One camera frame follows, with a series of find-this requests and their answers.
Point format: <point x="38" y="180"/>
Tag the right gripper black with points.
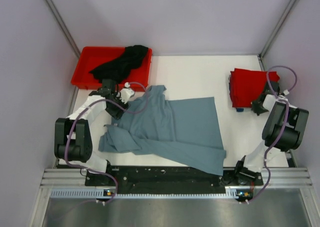
<point x="254" y="108"/>

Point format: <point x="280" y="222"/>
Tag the blue grey t shirt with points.
<point x="185" y="131"/>

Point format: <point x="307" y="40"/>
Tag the aluminium frame rail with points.
<point x="290" y="177"/>

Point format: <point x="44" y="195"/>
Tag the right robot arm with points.
<point x="283" y="131"/>

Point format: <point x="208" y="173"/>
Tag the red t shirt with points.
<point x="246" y="86"/>

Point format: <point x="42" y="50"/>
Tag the black t shirt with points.
<point x="120" y="68"/>

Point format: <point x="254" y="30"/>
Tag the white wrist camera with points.
<point x="270" y="100"/>
<point x="126" y="93"/>

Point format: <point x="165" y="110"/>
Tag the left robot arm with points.
<point x="72" y="135"/>

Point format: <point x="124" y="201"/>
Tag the red plastic bin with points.
<point x="93" y="56"/>

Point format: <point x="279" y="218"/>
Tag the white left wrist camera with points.
<point x="126" y="93"/>

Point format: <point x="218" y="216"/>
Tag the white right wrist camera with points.
<point x="270" y="100"/>

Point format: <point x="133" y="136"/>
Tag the grey slotted cable duct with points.
<point x="74" y="193"/>

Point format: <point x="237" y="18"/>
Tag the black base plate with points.
<point x="174" y="180"/>

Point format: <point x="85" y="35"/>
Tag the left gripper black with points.
<point x="117" y="114"/>

